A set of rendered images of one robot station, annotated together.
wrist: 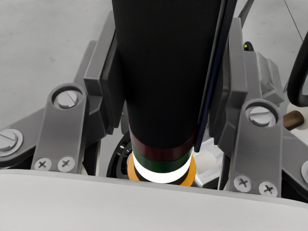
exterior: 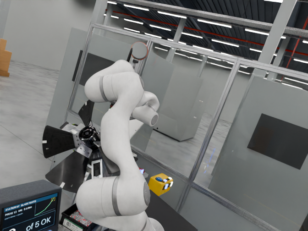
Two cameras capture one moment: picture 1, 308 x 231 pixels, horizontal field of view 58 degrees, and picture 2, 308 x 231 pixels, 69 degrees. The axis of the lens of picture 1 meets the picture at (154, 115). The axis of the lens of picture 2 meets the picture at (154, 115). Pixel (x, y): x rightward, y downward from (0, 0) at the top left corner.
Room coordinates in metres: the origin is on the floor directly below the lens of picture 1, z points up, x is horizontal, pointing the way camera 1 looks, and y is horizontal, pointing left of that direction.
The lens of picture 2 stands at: (-0.69, 1.17, 1.70)
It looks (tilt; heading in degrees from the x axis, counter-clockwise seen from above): 9 degrees down; 292
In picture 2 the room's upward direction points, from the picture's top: 19 degrees clockwise
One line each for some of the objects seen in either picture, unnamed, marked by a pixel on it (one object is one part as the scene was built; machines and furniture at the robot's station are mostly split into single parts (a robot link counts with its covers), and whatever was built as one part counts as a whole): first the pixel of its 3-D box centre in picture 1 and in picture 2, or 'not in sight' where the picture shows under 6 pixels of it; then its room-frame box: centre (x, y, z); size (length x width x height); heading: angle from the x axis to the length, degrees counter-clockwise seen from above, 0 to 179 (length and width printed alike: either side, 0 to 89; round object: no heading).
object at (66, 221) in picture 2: not in sight; (85, 215); (-0.09, 0.19, 0.85); 0.22 x 0.17 x 0.07; 98
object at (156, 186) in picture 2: not in sight; (160, 184); (-0.32, -0.25, 1.02); 0.16 x 0.10 x 0.11; 82
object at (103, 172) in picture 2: not in sight; (100, 174); (0.03, -0.03, 0.98); 0.20 x 0.16 x 0.20; 82
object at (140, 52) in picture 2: not in sight; (139, 51); (0.41, -0.65, 1.88); 0.17 x 0.15 x 0.16; 172
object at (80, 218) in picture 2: not in sight; (83, 217); (-0.09, 0.19, 0.83); 0.19 x 0.14 x 0.04; 98
